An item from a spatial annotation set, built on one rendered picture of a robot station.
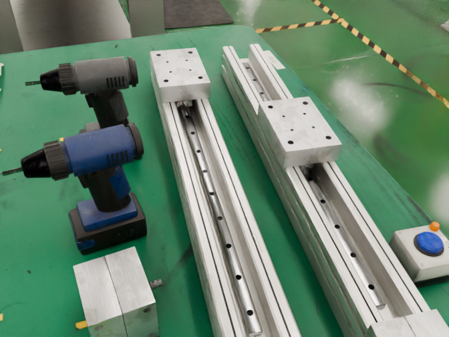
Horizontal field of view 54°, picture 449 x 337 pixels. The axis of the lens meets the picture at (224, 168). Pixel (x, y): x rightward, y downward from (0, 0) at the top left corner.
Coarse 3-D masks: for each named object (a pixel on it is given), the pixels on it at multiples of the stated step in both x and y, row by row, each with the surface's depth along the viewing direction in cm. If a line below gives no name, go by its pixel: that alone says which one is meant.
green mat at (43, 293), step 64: (0, 128) 100; (64, 128) 101; (0, 192) 85; (64, 192) 86; (256, 192) 88; (384, 192) 90; (0, 256) 74; (64, 256) 75; (192, 256) 76; (64, 320) 66; (192, 320) 67; (320, 320) 68; (448, 320) 69
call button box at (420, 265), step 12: (420, 228) 75; (396, 240) 74; (408, 240) 73; (444, 240) 73; (396, 252) 74; (408, 252) 71; (420, 252) 71; (444, 252) 71; (408, 264) 71; (420, 264) 69; (432, 264) 69; (444, 264) 70; (420, 276) 70; (432, 276) 71; (444, 276) 73
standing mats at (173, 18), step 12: (168, 0) 351; (180, 0) 352; (192, 0) 353; (204, 0) 354; (216, 0) 356; (168, 12) 334; (180, 12) 335; (192, 12) 336; (204, 12) 337; (216, 12) 337; (168, 24) 318; (180, 24) 319; (192, 24) 321; (204, 24) 322; (216, 24) 324
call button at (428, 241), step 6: (420, 234) 72; (426, 234) 72; (432, 234) 72; (420, 240) 71; (426, 240) 71; (432, 240) 71; (438, 240) 71; (420, 246) 71; (426, 246) 70; (432, 246) 70; (438, 246) 70; (432, 252) 70; (438, 252) 71
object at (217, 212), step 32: (192, 128) 93; (192, 160) 87; (224, 160) 82; (192, 192) 75; (224, 192) 79; (192, 224) 72; (224, 224) 74; (256, 224) 71; (224, 256) 70; (256, 256) 66; (224, 288) 62; (256, 288) 66; (224, 320) 58; (256, 320) 61; (288, 320) 59
